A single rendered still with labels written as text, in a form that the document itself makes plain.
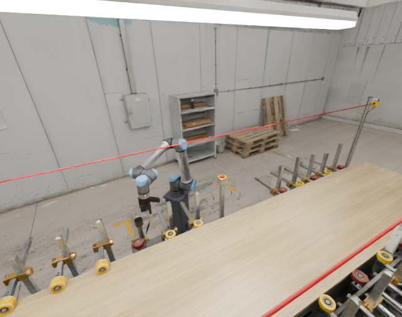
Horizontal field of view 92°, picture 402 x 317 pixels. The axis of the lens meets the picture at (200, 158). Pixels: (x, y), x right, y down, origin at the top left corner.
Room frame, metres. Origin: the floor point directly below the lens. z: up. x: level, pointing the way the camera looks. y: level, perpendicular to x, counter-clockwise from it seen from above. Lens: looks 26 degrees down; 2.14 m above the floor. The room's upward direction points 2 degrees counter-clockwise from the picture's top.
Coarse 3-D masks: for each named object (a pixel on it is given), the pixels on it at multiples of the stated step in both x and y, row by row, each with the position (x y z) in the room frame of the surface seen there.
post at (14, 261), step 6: (12, 258) 0.80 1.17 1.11; (18, 258) 0.83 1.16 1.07; (12, 264) 0.79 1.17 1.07; (18, 264) 0.80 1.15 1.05; (18, 270) 0.79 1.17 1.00; (24, 270) 0.81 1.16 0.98; (30, 276) 0.82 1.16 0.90; (24, 282) 0.79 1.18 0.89; (30, 282) 0.80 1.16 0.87; (30, 288) 0.79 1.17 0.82; (36, 288) 0.81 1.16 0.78
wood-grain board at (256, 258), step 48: (288, 192) 1.62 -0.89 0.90; (336, 192) 1.59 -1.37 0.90; (384, 192) 1.56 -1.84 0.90; (192, 240) 1.06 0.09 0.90; (240, 240) 1.05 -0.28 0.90; (288, 240) 1.03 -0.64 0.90; (336, 240) 1.01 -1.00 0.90; (384, 240) 1.00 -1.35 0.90; (48, 288) 0.74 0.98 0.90; (96, 288) 0.73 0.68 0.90; (144, 288) 0.72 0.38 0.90; (192, 288) 0.71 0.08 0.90; (240, 288) 0.70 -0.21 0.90; (288, 288) 0.69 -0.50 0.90
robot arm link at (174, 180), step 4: (172, 176) 2.08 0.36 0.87; (176, 176) 2.07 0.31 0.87; (180, 176) 2.06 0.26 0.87; (172, 180) 2.01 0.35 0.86; (176, 180) 2.01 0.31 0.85; (180, 180) 2.01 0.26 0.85; (172, 184) 2.01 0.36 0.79; (176, 184) 1.99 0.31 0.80; (172, 188) 2.01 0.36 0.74; (176, 188) 2.00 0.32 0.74
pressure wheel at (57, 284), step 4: (60, 276) 0.77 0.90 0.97; (52, 280) 0.74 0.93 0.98; (56, 280) 0.74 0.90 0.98; (60, 280) 0.74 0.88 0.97; (64, 280) 0.75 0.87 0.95; (52, 284) 0.71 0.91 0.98; (56, 284) 0.71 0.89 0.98; (60, 284) 0.72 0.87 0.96; (64, 284) 0.73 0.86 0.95; (52, 288) 0.70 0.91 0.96; (56, 288) 0.71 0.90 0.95; (60, 288) 0.72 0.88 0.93; (52, 292) 0.70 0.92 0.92; (56, 292) 0.71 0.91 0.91
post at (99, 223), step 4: (96, 220) 1.03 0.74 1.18; (100, 220) 1.02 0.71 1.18; (96, 224) 1.00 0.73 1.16; (100, 224) 1.01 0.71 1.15; (100, 228) 1.01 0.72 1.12; (104, 228) 1.04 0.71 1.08; (100, 232) 1.00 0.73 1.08; (104, 232) 1.02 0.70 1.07; (104, 236) 1.01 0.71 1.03; (104, 240) 1.01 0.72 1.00; (108, 240) 1.03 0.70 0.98; (108, 248) 1.01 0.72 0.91; (108, 252) 1.01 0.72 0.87; (112, 252) 1.02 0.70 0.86; (108, 256) 1.00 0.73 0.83; (112, 256) 1.01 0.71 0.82; (112, 260) 1.01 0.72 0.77
